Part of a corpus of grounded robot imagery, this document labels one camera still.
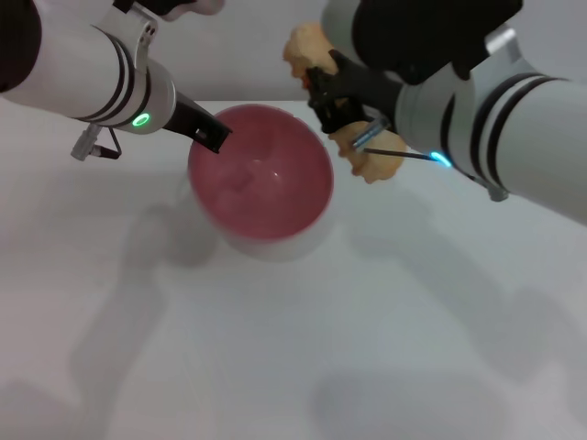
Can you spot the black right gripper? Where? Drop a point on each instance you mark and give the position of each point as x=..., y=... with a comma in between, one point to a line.
x=367, y=89

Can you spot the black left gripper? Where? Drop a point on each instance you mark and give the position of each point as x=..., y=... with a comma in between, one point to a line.
x=185, y=117

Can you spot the pink plastic bowl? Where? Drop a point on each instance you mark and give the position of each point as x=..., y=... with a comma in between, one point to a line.
x=261, y=183

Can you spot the striped orange bread loaf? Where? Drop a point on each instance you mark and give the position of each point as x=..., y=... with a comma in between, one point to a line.
x=376, y=162

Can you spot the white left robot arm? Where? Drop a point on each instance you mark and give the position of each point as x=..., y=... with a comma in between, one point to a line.
x=82, y=64

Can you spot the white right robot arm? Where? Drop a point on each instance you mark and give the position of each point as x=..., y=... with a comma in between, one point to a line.
x=504, y=114

